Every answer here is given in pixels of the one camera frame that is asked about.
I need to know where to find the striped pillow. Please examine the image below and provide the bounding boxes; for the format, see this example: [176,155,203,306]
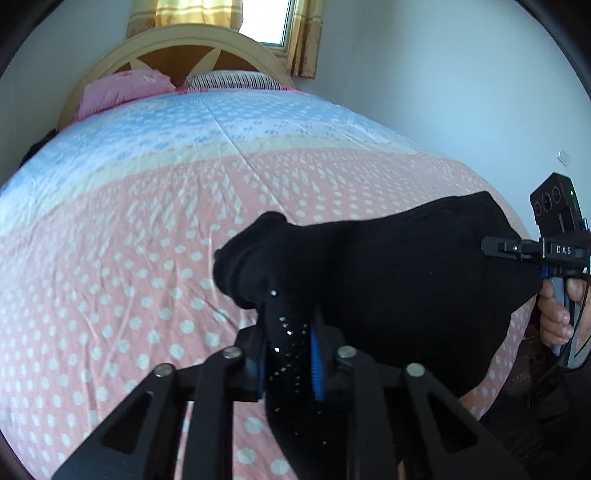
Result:
[185,70,289,92]

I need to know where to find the narrow yellow curtain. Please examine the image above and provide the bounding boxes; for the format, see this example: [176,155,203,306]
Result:
[285,0,326,79]

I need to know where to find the black pants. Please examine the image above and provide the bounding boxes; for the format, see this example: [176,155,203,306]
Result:
[215,191,546,480]

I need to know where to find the person's right hand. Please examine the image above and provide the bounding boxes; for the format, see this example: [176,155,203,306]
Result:
[538,276,591,366]

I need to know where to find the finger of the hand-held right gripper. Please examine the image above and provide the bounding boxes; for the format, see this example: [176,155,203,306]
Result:
[480,235,544,262]

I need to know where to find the cream wooden headboard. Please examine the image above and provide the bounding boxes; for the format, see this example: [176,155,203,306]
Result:
[55,24,296,130]

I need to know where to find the dark cloth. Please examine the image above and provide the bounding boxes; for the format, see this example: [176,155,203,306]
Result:
[21,129,58,164]

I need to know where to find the person's dark clothing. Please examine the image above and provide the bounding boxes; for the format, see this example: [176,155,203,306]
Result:
[480,364,591,480]

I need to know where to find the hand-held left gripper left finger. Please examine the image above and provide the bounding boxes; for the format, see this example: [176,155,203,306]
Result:
[51,322,267,480]

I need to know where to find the window behind headboard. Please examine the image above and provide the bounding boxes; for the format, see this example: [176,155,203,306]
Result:
[238,0,297,49]

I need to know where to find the polka dot bedspread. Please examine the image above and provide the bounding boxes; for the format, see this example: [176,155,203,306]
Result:
[0,88,536,480]

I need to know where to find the pink pillow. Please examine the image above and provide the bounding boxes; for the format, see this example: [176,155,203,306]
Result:
[76,69,176,121]

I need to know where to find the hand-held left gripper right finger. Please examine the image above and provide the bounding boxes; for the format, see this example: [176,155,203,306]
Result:
[311,318,533,480]

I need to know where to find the wide yellow curtain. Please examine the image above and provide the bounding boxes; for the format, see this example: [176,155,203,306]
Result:
[127,0,243,38]

